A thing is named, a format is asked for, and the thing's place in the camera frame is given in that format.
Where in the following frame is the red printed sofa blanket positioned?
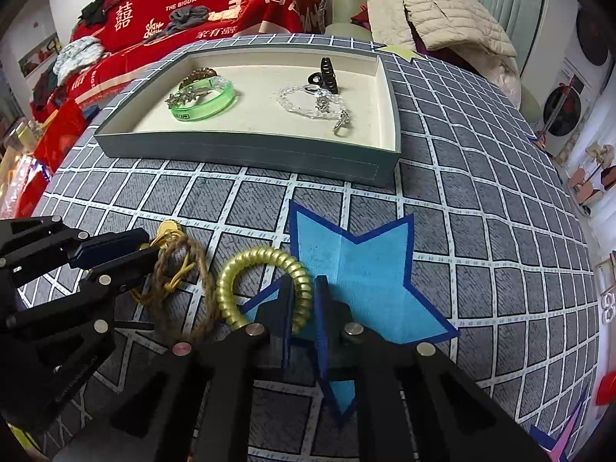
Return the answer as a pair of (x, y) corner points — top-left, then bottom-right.
(31, 0), (323, 121)

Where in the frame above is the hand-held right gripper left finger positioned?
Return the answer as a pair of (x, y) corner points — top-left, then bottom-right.
(50, 276), (295, 462)

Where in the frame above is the cream quilted jacket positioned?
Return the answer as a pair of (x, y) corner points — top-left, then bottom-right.
(366, 0), (518, 59)

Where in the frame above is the grey tray with cream lining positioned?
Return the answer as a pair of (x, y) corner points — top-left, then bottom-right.
(94, 42), (402, 188)

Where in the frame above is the white washing machine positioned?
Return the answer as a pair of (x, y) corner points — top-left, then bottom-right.
(534, 58), (598, 159)

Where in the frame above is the blue star sticker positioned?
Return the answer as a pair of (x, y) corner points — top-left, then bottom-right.
(241, 201), (459, 427)

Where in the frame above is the pink star sticker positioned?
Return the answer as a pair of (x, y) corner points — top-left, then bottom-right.
(529, 390), (588, 462)

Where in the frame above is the brown spiral hair tie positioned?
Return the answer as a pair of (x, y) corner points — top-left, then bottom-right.
(179, 68), (217, 90)

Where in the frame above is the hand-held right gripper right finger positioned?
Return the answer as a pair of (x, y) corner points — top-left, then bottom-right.
(314, 275), (552, 462)

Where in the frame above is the grey crumpled garment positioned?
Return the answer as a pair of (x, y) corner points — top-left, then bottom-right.
(168, 5), (213, 37)

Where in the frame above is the yellow spiral hair tie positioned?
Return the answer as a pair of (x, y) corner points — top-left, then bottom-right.
(216, 246), (313, 333)

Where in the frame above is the red gift bag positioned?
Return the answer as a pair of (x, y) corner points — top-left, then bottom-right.
(14, 99), (92, 217)

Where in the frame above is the dark clothes pile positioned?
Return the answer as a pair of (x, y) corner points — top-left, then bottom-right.
(79, 0), (119, 25)

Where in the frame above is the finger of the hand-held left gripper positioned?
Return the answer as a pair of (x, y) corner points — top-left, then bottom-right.
(0, 216), (151, 286)
(0, 249), (161, 435)

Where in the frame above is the clear bead chain with clasp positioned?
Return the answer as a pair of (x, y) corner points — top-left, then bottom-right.
(279, 84), (354, 138)

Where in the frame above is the green plastic bangle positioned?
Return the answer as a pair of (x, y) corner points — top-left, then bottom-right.
(171, 79), (236, 123)

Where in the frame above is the yellow-green star sticker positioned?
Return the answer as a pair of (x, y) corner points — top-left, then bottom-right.
(373, 44), (427, 62)

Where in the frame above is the thin yellow hair tie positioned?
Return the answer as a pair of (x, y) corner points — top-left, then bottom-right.
(130, 220), (198, 305)

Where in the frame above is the white patterned cloth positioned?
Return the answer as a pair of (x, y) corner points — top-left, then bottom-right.
(53, 38), (107, 75)

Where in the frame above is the teal pleated curtain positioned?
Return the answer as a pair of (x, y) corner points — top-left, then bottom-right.
(457, 0), (549, 68)

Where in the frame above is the braided rope bracelet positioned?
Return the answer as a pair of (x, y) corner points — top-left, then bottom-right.
(144, 236), (217, 342)

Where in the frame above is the red landscape wall picture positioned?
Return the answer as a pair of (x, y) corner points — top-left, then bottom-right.
(19, 33), (61, 78)

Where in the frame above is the slipper rack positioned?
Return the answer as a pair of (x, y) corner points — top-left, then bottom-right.
(565, 142), (616, 217)

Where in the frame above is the black hair claw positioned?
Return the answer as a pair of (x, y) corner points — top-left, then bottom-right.
(308, 57), (340, 94)

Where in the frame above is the white quilted blanket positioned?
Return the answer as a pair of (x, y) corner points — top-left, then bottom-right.
(433, 43), (523, 107)

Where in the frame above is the white dryer with round door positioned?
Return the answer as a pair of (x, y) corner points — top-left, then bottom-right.
(575, 5), (614, 68)

